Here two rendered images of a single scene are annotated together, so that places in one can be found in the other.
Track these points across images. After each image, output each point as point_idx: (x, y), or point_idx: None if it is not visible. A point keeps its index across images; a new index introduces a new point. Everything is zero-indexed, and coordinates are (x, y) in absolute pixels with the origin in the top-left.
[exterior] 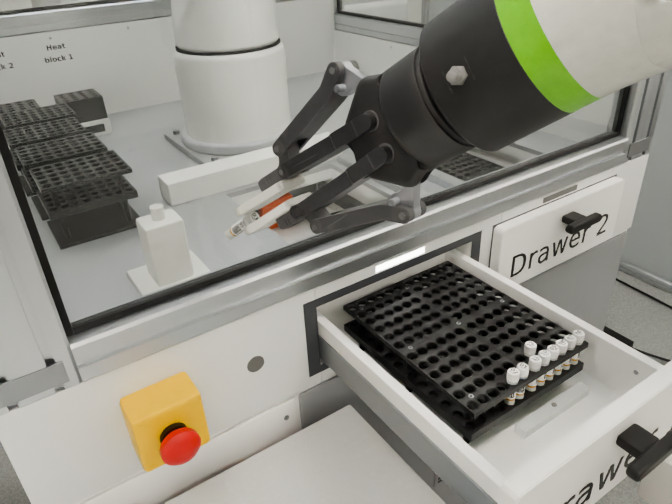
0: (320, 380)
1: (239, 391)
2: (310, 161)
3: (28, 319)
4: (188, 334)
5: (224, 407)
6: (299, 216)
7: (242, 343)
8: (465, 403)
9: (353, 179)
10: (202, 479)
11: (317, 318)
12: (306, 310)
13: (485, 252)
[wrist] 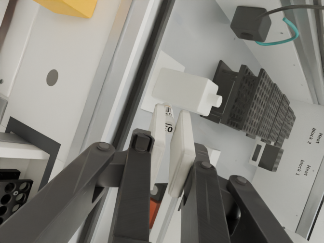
0: (1, 123)
1: (45, 54)
2: (201, 204)
3: None
4: (113, 33)
5: (44, 37)
6: (133, 142)
7: (74, 74)
8: None
9: (120, 242)
10: (17, 1)
11: (43, 152)
12: (54, 144)
13: None
